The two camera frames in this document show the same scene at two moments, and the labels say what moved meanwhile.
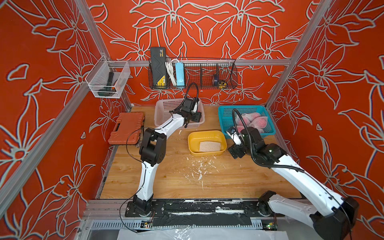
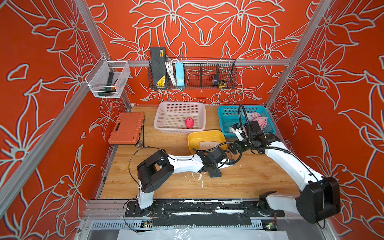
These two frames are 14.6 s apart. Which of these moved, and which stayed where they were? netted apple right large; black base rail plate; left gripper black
Moved: left gripper black
Stayed: black base rail plate; netted apple right large
